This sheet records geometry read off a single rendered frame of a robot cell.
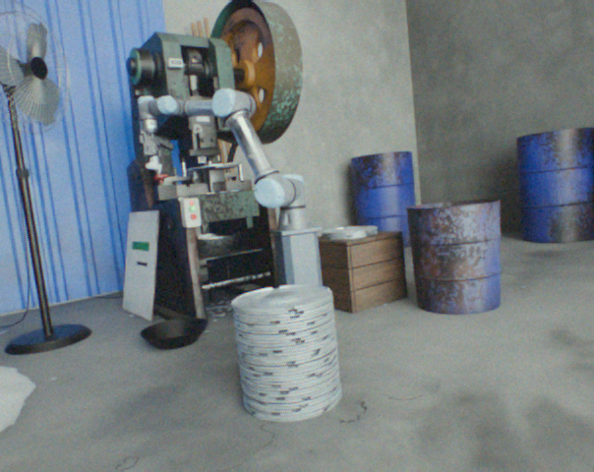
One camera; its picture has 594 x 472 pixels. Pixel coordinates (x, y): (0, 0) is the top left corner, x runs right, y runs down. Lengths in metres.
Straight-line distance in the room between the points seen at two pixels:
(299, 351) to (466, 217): 1.09
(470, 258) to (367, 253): 0.49
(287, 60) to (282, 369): 1.76
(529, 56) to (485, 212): 3.08
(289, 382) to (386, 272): 1.22
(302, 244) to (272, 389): 0.83
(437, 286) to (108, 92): 2.70
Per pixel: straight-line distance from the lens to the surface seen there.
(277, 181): 1.85
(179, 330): 2.24
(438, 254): 2.10
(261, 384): 1.29
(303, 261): 1.95
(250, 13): 2.87
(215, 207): 2.41
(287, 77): 2.58
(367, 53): 5.34
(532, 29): 5.08
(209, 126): 2.63
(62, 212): 3.57
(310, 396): 1.30
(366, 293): 2.28
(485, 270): 2.15
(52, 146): 3.60
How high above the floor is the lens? 0.60
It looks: 6 degrees down
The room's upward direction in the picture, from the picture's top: 6 degrees counter-clockwise
